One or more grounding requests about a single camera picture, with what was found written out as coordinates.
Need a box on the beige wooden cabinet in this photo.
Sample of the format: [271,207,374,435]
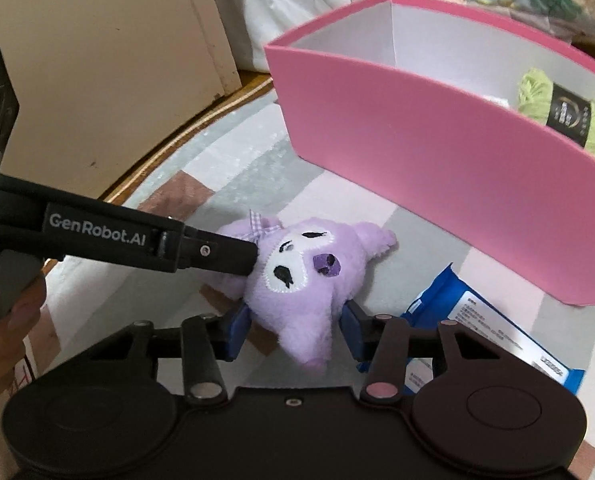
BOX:
[0,0,243,201]

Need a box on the purple plush toy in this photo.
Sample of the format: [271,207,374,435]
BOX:
[202,210,398,372]

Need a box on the green yarn ball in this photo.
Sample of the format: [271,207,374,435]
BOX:
[516,67,595,171]

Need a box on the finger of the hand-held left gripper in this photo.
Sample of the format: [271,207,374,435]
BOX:
[198,228,261,278]

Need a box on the pink cardboard box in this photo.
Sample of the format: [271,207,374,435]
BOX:
[264,0,595,307]

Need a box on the person's left hand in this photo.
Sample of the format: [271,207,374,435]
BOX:
[0,275,48,401]

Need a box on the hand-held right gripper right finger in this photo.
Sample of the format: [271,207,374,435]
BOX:
[340,300,535,406]

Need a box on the blue wipes packet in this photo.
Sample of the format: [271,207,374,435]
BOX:
[357,262,585,396]

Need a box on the checked table mat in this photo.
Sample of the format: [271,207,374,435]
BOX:
[25,95,595,480]

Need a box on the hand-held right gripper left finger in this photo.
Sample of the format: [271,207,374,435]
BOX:
[42,305,252,406]

